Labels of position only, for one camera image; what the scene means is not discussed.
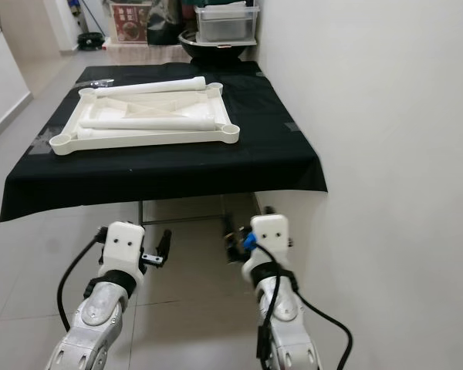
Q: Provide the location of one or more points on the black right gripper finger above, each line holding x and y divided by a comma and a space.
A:
231, 240
268, 210

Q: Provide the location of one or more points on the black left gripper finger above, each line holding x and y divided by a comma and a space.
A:
166, 243

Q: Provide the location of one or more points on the white plastic children table top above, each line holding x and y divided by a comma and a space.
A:
147, 145

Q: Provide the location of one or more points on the black table cloth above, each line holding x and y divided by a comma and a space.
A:
185, 173

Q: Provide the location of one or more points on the grey tape piece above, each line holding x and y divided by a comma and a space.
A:
293, 126

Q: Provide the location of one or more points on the clear tape cross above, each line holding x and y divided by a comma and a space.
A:
44, 146

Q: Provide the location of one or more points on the black wok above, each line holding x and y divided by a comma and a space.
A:
216, 52

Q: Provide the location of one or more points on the clear tape strip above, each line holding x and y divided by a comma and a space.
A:
96, 80

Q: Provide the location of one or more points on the beige fabric bench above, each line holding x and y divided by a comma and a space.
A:
147, 48

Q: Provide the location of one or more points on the green pot lid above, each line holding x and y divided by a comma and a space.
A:
224, 3

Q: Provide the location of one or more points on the red printed cardboard box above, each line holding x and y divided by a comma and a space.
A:
130, 25

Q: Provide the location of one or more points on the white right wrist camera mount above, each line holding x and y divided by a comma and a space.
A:
272, 230

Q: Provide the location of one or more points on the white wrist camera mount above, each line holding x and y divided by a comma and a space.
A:
272, 230
125, 243

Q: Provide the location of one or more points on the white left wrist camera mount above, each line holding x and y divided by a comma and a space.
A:
125, 243

